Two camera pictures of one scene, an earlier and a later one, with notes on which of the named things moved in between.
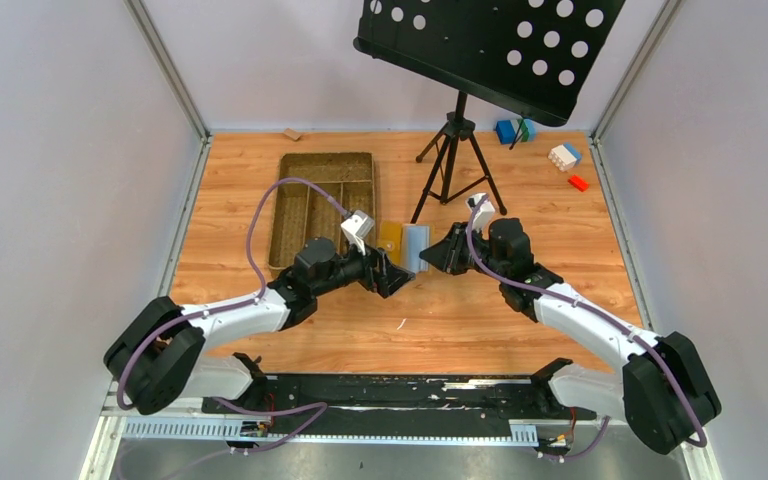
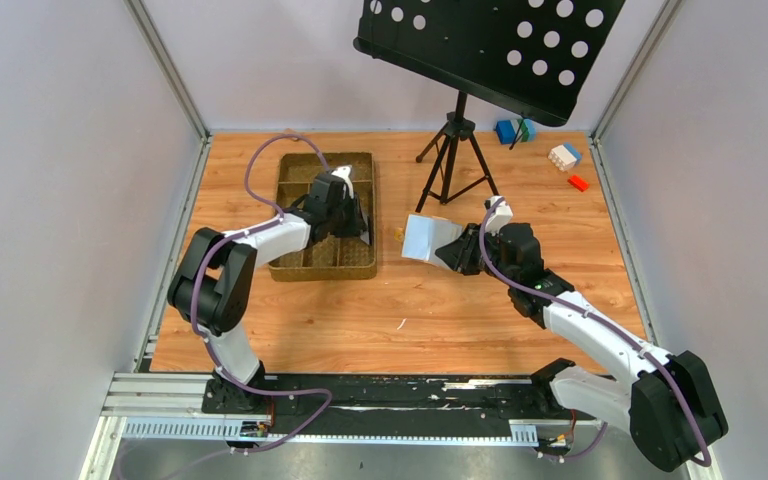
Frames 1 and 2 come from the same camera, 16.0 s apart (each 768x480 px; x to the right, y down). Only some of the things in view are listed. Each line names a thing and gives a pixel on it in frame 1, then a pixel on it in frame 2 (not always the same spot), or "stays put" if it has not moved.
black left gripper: x=376 y=272 → x=351 y=216
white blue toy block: x=565 y=157 stays put
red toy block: x=578 y=182 stays put
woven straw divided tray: x=303 y=213 stays put
